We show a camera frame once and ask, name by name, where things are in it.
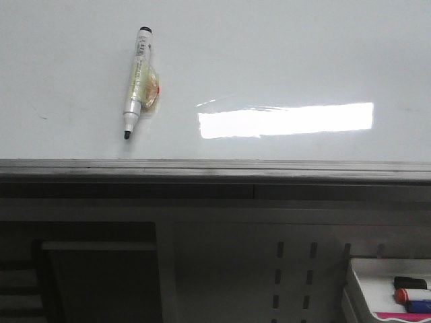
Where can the white storage tray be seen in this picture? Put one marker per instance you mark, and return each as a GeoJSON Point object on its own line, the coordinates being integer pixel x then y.
{"type": "Point", "coordinates": [369, 286]}

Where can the whiteboard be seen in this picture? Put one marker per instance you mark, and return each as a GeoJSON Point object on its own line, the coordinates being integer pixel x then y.
{"type": "Point", "coordinates": [271, 80]}

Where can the white metal stand frame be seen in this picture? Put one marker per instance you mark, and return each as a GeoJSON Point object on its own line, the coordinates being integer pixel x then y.
{"type": "Point", "coordinates": [219, 260]}

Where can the grey whiteboard marker ledge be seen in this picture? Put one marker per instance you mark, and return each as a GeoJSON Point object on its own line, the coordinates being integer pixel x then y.
{"type": "Point", "coordinates": [214, 170]}

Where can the blue capped marker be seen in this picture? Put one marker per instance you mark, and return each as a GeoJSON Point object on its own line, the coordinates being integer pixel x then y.
{"type": "Point", "coordinates": [418, 307]}

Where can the pink white item in tray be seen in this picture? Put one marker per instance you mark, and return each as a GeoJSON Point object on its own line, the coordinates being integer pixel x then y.
{"type": "Point", "coordinates": [408, 317]}

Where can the dark panel under board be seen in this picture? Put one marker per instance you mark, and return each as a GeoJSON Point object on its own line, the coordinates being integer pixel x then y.
{"type": "Point", "coordinates": [95, 281]}

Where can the red capped marker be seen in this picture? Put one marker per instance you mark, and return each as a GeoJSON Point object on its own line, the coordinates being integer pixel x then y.
{"type": "Point", "coordinates": [403, 296]}

